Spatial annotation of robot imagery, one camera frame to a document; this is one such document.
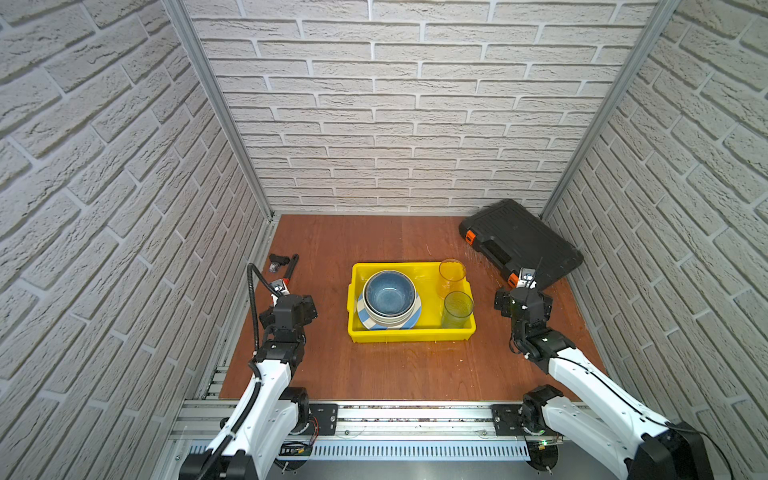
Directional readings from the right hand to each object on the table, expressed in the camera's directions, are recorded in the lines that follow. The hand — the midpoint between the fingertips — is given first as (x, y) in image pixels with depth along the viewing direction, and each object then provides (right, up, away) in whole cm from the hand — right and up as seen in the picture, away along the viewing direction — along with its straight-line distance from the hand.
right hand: (521, 288), depth 83 cm
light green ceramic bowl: (-37, -8, -4) cm, 38 cm away
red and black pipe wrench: (-73, +4, +20) cm, 76 cm away
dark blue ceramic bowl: (-38, -2, +3) cm, 38 cm away
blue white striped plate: (-44, -11, +2) cm, 45 cm away
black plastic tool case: (+5, +15, +20) cm, 26 cm away
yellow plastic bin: (-26, -13, +7) cm, 30 cm away
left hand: (-67, -3, 0) cm, 67 cm away
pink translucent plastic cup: (-19, +4, +6) cm, 21 cm away
